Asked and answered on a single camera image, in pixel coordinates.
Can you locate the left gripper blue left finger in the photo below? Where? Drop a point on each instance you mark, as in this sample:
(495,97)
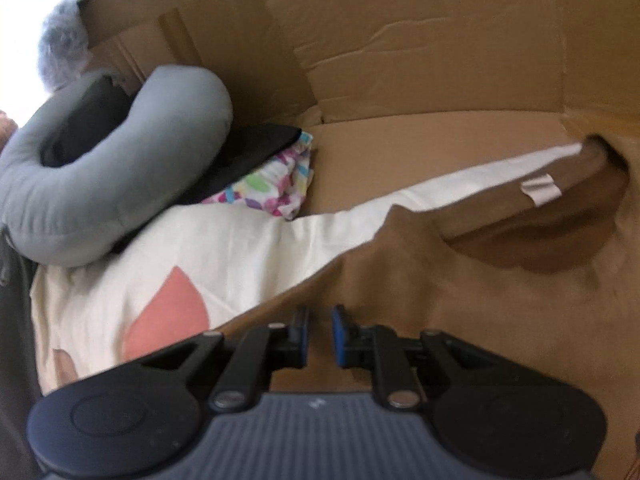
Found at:
(262,351)

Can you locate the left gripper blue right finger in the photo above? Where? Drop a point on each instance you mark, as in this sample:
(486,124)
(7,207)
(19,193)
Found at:
(390,359)

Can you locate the brown printed t-shirt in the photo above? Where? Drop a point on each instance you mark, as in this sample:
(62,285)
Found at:
(554,287)

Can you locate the cream bear print blanket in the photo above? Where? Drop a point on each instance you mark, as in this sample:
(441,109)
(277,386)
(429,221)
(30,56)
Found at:
(195,268)

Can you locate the colourful dotted cloth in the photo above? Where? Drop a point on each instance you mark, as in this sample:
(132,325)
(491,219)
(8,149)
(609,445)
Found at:
(279,186)

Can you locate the black flat pad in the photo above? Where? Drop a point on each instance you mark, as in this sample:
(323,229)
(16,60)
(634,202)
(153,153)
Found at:
(240,154)

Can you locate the grey neck pillow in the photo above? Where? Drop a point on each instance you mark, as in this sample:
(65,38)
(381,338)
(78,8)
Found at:
(94,164)

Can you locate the brown cardboard sheet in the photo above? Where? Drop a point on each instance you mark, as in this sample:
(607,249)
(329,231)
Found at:
(394,91)

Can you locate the white pillow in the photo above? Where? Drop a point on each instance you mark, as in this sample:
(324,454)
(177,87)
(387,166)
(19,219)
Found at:
(63,47)

